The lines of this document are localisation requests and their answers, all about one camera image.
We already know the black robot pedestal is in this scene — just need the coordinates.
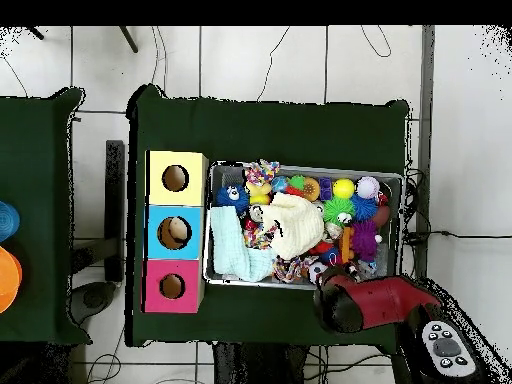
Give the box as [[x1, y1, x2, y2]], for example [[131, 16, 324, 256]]
[[211, 341, 309, 384]]

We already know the purple spiky ball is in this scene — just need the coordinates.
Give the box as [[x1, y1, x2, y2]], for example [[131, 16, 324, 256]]
[[350, 219, 383, 263]]

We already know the blue plastic cup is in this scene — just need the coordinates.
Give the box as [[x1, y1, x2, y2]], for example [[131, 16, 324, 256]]
[[0, 200, 21, 243]]

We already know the shallow clear mesh bin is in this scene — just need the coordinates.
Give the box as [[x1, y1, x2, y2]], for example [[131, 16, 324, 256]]
[[202, 160, 405, 296]]

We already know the burger toy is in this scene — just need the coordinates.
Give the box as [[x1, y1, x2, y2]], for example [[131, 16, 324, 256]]
[[301, 176, 321, 203]]

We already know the wooden three-hole box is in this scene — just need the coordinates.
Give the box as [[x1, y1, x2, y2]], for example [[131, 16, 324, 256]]
[[141, 149, 210, 314]]

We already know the black floor cable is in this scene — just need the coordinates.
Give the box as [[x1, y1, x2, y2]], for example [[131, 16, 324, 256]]
[[403, 229, 512, 246], [256, 25, 292, 103]]

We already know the white baseball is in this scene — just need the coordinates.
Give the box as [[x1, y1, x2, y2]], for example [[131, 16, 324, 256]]
[[355, 175, 381, 200]]

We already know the orange plastic bowl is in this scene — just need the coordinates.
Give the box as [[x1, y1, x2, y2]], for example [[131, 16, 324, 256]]
[[0, 245, 23, 314]]

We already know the green covered side table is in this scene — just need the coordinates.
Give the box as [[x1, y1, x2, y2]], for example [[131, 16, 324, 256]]
[[0, 86, 93, 346]]

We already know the light blue muslin cloth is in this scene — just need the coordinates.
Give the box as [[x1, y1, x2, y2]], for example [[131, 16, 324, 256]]
[[209, 205, 279, 283]]

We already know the dark green table cloth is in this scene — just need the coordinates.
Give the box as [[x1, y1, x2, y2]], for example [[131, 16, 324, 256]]
[[125, 83, 411, 355]]

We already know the blue spiky ball with eyes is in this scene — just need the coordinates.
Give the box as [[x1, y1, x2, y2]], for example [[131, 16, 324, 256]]
[[215, 184, 251, 215]]

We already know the colourful rope knot toy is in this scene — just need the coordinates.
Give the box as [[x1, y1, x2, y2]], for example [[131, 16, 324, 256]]
[[272, 255, 318, 284], [242, 158, 281, 186]]

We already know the yellow smooth ball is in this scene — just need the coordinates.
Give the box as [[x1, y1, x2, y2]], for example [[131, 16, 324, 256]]
[[332, 177, 356, 200]]

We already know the green spiky ball with eyes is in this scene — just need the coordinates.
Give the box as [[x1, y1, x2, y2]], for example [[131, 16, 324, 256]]
[[322, 196, 356, 225]]

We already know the cream muslin cloth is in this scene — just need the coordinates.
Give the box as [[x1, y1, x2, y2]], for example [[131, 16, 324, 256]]
[[261, 191, 326, 261]]

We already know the black stand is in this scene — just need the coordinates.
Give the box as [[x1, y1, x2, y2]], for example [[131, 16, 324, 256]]
[[69, 139, 126, 326]]

